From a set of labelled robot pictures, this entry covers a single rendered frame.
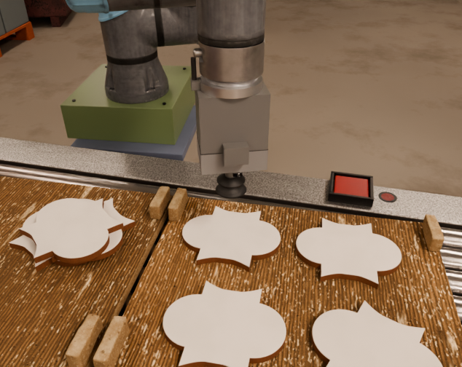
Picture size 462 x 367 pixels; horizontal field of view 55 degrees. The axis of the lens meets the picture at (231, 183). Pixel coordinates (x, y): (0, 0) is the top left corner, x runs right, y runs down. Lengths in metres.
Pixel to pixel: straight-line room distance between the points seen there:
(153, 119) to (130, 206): 0.33
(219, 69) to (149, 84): 0.57
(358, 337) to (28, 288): 0.42
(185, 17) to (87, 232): 0.53
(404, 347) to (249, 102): 0.33
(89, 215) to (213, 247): 0.19
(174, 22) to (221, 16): 0.54
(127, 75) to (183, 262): 0.53
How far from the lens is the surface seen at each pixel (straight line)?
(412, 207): 0.83
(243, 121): 0.53
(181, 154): 1.02
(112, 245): 0.65
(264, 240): 0.66
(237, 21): 0.48
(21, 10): 5.30
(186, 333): 0.55
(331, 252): 0.65
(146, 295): 0.61
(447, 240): 0.78
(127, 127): 1.07
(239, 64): 0.50
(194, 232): 0.67
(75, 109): 1.10
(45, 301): 0.63
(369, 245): 0.68
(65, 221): 0.70
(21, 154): 1.02
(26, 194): 0.84
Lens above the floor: 1.38
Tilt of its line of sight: 34 degrees down
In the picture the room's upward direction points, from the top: straight up
